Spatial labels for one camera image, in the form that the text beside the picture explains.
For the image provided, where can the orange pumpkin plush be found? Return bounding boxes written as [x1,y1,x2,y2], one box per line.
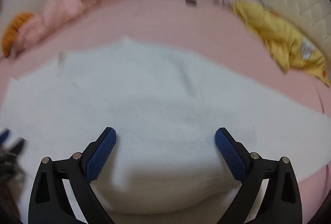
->
[2,13,34,56]

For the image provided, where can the pink quilt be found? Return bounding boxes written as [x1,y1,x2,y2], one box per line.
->
[16,0,141,55]

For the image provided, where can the yellow printed pillow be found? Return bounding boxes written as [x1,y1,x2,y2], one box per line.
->
[233,0,330,86]

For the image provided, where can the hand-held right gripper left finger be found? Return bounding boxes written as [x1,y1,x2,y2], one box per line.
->
[28,127,117,224]

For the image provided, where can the white fleece garment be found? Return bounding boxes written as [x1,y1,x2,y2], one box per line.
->
[0,35,331,214]

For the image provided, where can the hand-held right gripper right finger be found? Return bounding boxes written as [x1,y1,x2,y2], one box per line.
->
[215,127,303,224]

